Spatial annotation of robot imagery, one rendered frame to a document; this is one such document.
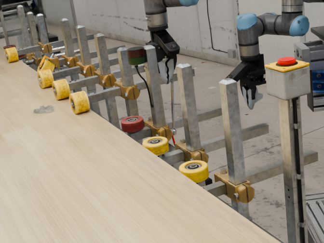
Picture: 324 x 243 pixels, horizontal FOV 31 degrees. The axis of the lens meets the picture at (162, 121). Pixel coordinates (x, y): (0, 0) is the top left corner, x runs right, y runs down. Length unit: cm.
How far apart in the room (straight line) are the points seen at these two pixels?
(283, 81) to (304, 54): 112
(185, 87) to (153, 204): 45
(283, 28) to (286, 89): 92
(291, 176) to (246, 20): 91
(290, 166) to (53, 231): 57
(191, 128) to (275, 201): 158
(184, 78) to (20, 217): 63
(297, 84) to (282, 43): 421
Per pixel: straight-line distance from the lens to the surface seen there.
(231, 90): 153
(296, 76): 128
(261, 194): 339
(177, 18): 687
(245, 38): 217
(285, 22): 217
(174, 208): 140
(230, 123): 155
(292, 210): 142
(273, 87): 130
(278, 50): 555
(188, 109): 177
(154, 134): 204
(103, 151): 181
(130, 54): 193
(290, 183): 139
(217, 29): 624
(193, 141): 180
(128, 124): 200
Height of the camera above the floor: 156
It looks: 19 degrees down
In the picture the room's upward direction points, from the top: 8 degrees counter-clockwise
